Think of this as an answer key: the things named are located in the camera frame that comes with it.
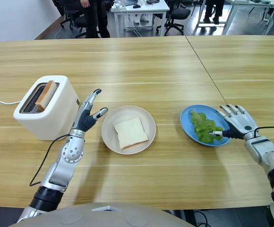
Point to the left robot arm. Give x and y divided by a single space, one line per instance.
61 168

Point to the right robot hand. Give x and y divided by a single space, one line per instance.
242 123

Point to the cream plate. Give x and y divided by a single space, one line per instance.
108 134

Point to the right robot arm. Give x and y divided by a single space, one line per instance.
269 153

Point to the cream toaster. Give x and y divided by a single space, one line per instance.
56 118

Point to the blue plate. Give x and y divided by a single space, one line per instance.
186 123

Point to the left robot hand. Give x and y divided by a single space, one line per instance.
85 119

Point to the green lettuce leaf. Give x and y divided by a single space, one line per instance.
202 125

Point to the person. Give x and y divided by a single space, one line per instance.
212 10
95 19
140 18

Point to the robot body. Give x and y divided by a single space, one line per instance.
99 216

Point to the bread slice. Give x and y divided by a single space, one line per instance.
46 95
131 132

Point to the black office chair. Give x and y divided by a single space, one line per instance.
73 17
174 16

